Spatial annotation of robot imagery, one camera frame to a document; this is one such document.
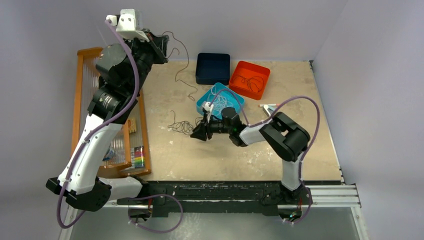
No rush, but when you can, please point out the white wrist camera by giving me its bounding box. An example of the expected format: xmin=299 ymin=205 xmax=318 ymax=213
xmin=202 ymin=101 xmax=214 ymax=123
xmin=105 ymin=8 xmax=150 ymax=42

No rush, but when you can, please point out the orange square bin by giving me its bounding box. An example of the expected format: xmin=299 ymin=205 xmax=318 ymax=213
xmin=228 ymin=61 xmax=271 ymax=100

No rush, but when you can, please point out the dark navy square bin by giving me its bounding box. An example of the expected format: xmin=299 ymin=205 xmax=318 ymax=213
xmin=195 ymin=52 xmax=231 ymax=86

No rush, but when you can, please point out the white string cable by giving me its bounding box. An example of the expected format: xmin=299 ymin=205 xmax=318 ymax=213
xmin=200 ymin=86 xmax=238 ymax=120

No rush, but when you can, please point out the white blue small clip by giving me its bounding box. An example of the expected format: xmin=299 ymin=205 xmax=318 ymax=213
xmin=262 ymin=106 xmax=276 ymax=117

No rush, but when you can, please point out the aluminium frame rail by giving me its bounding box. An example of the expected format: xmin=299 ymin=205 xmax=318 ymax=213
xmin=278 ymin=184 xmax=362 ymax=210

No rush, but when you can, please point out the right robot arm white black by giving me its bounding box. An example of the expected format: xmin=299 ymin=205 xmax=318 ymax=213
xmin=190 ymin=107 xmax=311 ymax=204

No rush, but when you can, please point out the white orange-tipped marker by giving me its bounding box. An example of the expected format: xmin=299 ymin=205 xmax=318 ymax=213
xmin=258 ymin=103 xmax=281 ymax=108

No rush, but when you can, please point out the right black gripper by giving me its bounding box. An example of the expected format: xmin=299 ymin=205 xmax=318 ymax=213
xmin=190 ymin=112 xmax=233 ymax=142

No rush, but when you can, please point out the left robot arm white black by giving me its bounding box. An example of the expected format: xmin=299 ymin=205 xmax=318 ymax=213
xmin=46 ymin=30 xmax=169 ymax=212

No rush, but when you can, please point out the light blue square bin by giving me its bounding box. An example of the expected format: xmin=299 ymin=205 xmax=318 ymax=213
xmin=196 ymin=82 xmax=245 ymax=119

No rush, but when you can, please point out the wooden tiered shelf rack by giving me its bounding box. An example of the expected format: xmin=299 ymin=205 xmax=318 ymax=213
xmin=71 ymin=47 xmax=152 ymax=178

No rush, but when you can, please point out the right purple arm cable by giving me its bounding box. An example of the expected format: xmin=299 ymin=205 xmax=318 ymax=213
xmin=208 ymin=88 xmax=322 ymax=186

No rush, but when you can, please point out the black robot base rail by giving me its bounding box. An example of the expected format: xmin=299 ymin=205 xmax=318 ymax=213
xmin=117 ymin=180 xmax=312 ymax=219

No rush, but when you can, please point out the brown thin cable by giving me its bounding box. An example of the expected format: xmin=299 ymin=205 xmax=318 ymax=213
xmin=162 ymin=31 xmax=199 ymax=102
xmin=231 ymin=74 xmax=266 ymax=94

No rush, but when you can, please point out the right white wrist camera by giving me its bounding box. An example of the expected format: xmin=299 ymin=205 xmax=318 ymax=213
xmin=202 ymin=101 xmax=214 ymax=123

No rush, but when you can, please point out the rainbow coloured marker pack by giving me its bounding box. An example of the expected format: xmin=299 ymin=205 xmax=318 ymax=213
xmin=131 ymin=146 xmax=145 ymax=169

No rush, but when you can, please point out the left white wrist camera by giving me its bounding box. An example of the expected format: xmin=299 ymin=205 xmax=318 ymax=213
xmin=105 ymin=8 xmax=150 ymax=42

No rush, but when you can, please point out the small wooden block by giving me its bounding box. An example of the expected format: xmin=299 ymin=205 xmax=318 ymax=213
xmin=127 ymin=118 xmax=137 ymax=134

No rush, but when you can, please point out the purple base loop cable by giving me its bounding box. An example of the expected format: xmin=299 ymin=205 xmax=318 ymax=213
xmin=127 ymin=193 xmax=185 ymax=234

